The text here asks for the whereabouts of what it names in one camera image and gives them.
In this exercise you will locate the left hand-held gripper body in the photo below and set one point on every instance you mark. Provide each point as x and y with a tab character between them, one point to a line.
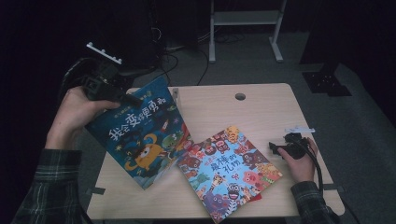
99	84

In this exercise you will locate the white metal stand frame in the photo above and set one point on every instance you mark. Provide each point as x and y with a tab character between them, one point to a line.
246	18

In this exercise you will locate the person's right hand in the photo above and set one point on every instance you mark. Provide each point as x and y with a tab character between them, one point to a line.
300	169

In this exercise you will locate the person's left hand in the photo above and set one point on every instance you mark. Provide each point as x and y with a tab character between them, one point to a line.
71	115

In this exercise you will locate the grey tape strip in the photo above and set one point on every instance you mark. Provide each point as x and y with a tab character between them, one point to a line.
334	188
95	190

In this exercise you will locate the light blue animals picture book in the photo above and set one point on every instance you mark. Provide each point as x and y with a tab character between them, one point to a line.
224	174

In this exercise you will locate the dark blue monster picture book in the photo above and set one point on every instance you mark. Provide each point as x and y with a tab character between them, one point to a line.
140	140

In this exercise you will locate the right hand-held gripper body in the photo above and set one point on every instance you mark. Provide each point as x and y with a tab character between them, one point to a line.
295	146

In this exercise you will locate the black stand base plate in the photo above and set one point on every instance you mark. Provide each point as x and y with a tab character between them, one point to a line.
126	81
327	82

